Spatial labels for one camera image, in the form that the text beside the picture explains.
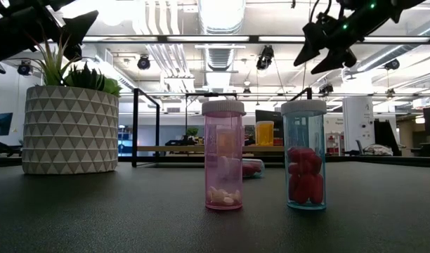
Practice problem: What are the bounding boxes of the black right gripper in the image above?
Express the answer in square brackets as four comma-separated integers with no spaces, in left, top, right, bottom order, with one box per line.
[294,8,395,74]

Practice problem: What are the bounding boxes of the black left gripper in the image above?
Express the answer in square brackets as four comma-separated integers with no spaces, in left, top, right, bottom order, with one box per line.
[0,0,99,65]

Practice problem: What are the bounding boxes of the large blue bottle red pills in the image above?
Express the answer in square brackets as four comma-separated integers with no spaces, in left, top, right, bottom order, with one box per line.
[280,98,327,211]

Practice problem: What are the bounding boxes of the orange pill bottle white cap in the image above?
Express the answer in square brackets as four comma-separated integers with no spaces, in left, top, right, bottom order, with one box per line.
[256,120,275,147]

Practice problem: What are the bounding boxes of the small blue bottle red pills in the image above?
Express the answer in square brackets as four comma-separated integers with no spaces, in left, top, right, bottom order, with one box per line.
[242,158,266,179]

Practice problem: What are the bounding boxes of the tall pink bottle white pills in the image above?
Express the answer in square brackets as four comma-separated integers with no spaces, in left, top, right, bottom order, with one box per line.
[202,99,247,211]

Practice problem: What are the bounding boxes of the green artificial succulent plant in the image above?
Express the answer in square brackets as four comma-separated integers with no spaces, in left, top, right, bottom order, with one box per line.
[11,34,123,98]

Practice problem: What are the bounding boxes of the white column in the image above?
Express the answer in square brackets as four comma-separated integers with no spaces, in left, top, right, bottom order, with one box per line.
[342,96,374,153]

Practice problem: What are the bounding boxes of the black computer monitor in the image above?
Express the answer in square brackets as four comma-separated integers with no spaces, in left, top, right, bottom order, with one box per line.
[255,110,285,145]

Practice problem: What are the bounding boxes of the black framed linear ceiling light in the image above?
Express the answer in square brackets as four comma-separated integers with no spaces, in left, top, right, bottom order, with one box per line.
[83,34,430,45]

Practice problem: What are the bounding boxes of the black background panel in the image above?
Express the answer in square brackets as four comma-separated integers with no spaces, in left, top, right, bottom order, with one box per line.
[373,119,401,157]

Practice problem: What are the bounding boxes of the white bag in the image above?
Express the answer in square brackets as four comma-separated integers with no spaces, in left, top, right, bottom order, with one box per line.
[362,143,394,157]

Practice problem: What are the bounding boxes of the white triangle patterned plant pot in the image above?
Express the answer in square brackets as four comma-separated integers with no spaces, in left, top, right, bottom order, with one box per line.
[21,85,120,176]

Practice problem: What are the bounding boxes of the blue background screen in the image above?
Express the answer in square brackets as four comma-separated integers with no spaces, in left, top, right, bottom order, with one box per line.
[0,112,14,137]

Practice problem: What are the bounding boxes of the black table mat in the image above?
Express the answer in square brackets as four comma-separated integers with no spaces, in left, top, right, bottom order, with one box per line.
[0,160,430,253]

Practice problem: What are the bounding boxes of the black metal rig frame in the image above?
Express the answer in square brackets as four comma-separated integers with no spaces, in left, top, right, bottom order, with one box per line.
[0,154,430,168]

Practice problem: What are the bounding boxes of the black frame wooden shelf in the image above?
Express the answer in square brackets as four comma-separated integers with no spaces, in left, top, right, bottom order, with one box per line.
[131,86,313,169]

